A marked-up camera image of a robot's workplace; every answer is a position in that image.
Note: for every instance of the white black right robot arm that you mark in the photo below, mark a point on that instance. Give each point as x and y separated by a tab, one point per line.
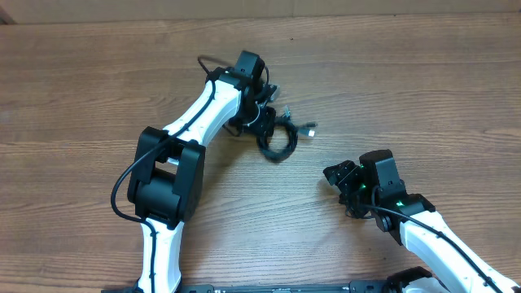
372	188

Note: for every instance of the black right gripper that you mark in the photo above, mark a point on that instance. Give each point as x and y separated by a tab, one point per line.
343	177

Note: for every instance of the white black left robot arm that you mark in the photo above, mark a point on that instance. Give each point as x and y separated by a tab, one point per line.
167	174

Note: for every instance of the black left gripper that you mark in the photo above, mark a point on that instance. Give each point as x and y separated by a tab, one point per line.
265	123

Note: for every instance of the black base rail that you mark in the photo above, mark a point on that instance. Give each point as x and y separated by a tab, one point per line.
352	287

